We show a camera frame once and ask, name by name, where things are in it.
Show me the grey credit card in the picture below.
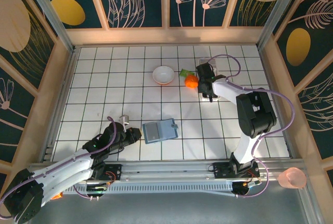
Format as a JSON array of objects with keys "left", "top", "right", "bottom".
[{"left": 144, "top": 122, "right": 162, "bottom": 141}]

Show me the teal card holder wallet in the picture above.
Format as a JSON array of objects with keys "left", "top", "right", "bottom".
[{"left": 142, "top": 118, "right": 180, "bottom": 145}]

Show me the orange toy carrot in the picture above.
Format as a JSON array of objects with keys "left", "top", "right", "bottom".
[{"left": 184, "top": 75, "right": 200, "bottom": 89}]

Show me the white bowl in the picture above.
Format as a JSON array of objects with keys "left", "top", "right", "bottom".
[{"left": 152, "top": 65, "right": 175, "bottom": 86}]

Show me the small black electronics board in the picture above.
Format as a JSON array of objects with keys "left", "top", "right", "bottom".
[
  {"left": 86, "top": 183, "right": 109, "bottom": 193},
  {"left": 232, "top": 181, "right": 262, "bottom": 195}
]

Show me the pink plastic cup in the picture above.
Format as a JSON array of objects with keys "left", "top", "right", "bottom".
[{"left": 277, "top": 167, "right": 307, "bottom": 190}]

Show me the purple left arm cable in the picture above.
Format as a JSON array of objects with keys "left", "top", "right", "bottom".
[{"left": 0, "top": 116, "right": 117, "bottom": 219}]

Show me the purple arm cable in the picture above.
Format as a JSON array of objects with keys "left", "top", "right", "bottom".
[
  {"left": 208, "top": 54, "right": 296, "bottom": 199},
  {"left": 0, "top": 116, "right": 117, "bottom": 219}
]

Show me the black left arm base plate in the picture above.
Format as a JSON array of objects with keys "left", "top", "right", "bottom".
[{"left": 74, "top": 163, "right": 122, "bottom": 181}]

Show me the aluminium mounting rail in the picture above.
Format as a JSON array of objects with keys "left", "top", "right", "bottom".
[{"left": 27, "top": 158, "right": 306, "bottom": 183}]

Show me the grey slotted cable duct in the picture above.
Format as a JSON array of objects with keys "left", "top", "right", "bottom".
[{"left": 62, "top": 181, "right": 235, "bottom": 196}]

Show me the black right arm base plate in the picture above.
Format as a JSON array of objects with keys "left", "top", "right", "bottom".
[{"left": 213, "top": 161, "right": 261, "bottom": 180}]

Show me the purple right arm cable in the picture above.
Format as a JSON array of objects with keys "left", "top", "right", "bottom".
[{"left": 208, "top": 54, "right": 296, "bottom": 199}]

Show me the aluminium frame post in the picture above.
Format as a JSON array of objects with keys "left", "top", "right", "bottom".
[
  {"left": 257, "top": 0, "right": 305, "bottom": 48},
  {"left": 20, "top": 0, "right": 76, "bottom": 53}
]

